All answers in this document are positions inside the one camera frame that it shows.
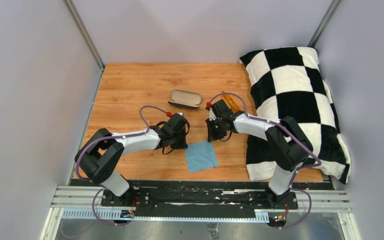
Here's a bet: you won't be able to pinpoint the light blue cleaning cloth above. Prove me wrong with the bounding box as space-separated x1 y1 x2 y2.
185 141 219 173

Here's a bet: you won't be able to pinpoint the black glasses case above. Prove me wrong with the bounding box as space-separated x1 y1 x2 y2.
168 89 202 109

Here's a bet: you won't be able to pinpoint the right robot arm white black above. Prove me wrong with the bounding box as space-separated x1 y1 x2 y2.
205 99 313 209

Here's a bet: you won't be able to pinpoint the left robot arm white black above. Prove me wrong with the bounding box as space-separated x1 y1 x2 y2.
74 113 190 207

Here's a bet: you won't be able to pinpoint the orange sunglasses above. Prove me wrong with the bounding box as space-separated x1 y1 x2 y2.
222 91 241 113

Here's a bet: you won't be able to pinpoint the black white checkered blanket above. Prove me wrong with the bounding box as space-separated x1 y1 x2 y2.
239 46 351 184

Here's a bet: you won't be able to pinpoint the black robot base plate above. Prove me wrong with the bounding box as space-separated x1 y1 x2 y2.
70 179 342 223

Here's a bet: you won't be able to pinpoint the aluminium rail frame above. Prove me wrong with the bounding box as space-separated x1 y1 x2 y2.
40 186 361 240

